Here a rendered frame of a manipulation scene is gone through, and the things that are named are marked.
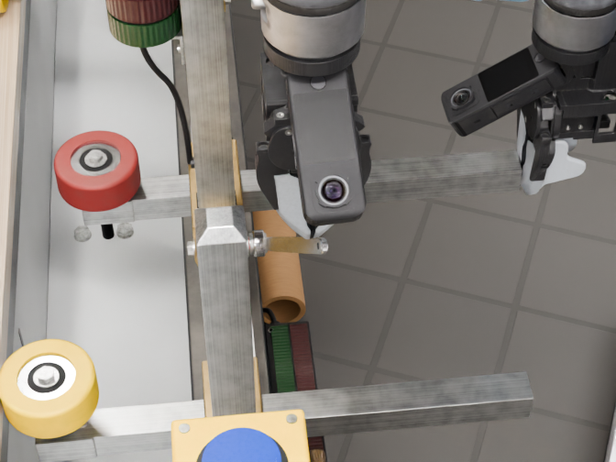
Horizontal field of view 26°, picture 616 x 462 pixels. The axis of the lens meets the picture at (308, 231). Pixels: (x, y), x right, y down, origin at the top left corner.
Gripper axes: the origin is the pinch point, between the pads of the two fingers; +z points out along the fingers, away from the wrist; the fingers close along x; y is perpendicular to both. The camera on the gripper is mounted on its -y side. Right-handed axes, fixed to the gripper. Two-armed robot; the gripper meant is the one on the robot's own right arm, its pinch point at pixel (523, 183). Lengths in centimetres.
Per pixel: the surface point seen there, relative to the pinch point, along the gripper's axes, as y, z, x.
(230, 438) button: -32, -41, -54
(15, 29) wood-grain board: -51, -8, 21
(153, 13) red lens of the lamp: -35.1, -30.5, -6.8
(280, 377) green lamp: -26.1, 12.4, -12.5
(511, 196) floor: 24, 83, 74
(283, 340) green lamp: -25.4, 12.4, -7.9
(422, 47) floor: 14, 83, 117
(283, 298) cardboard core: -21, 75, 48
